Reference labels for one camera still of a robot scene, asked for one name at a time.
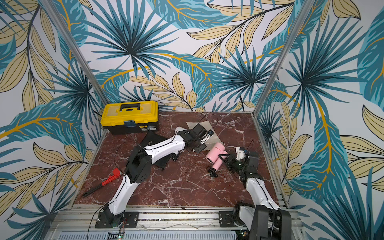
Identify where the pink hair dryer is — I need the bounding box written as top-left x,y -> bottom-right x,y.
206,143 -> 228,178

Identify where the beige drawstring dryer bag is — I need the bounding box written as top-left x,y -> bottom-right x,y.
185,120 -> 223,152

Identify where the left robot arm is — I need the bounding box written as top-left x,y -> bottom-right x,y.
99,125 -> 214,228

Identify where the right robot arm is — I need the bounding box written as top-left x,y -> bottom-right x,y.
219,148 -> 293,240

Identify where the white hair dryer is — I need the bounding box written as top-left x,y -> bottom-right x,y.
175,127 -> 186,134

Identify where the yellow black toolbox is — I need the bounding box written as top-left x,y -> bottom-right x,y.
101,101 -> 159,135

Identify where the red black hand tool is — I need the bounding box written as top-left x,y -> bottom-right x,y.
82,168 -> 121,198

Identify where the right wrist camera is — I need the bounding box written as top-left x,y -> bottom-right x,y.
236,147 -> 249,162

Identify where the black drawstring dryer bag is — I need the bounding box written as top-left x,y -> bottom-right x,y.
140,131 -> 179,171

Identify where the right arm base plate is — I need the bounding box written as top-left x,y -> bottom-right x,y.
219,209 -> 255,229

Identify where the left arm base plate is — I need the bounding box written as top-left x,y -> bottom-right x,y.
95,212 -> 139,229

